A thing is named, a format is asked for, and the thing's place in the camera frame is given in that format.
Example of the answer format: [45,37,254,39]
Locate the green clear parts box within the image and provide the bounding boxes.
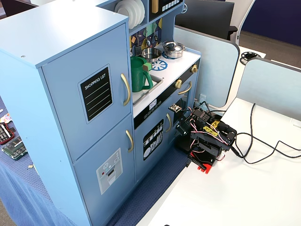
[1,136,28,161]

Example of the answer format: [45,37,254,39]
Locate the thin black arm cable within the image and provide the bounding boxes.
[192,101,228,116]

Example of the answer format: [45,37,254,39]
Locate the black toy microwave door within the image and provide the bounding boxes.
[149,0,184,22]

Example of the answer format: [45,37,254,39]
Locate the blue wooden toy kitchen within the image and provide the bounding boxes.
[0,0,202,226]

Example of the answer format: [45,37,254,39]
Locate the dark brown desk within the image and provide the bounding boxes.
[0,0,40,19]

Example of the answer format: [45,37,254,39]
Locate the shopping list cabinet door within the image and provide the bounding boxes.
[41,23,133,163]

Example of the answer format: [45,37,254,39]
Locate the white office chair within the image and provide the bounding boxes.
[227,0,257,45]

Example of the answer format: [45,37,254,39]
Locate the black computer monitor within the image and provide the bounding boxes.
[175,1,236,40]

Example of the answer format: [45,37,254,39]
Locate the black power cable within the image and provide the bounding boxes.
[231,103,257,158]

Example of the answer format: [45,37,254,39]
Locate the dishwasher print door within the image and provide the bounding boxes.
[134,98,174,184]

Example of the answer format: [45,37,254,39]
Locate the black ring cable grommet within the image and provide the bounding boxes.
[239,51,261,64]

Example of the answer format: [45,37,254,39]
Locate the light blue desk divider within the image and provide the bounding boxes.
[236,57,301,123]
[174,25,240,109]

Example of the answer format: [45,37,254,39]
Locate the open steel toy pot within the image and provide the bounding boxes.
[141,48,162,63]

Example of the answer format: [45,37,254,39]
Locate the white toy plate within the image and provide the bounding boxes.
[114,1,135,28]
[122,0,141,28]
[131,0,145,24]

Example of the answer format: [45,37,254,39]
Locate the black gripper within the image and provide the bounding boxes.
[175,109,197,153]

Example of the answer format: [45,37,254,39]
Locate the black usb cable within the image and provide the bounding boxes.
[235,132,301,165]

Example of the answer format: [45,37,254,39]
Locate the black red tool case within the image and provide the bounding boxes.
[0,121,15,145]

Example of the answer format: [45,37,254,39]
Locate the toy oven window door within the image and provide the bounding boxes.
[172,73,198,144]

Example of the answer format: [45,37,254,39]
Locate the lidded steel toy pot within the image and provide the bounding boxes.
[162,41,186,59]

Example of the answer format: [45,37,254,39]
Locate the grey toy sink basin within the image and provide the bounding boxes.
[133,74,164,105]

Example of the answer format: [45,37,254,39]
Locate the water dispenser print door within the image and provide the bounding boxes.
[72,114,136,226]

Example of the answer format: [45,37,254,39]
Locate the red table clamp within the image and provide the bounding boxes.
[188,150,214,175]

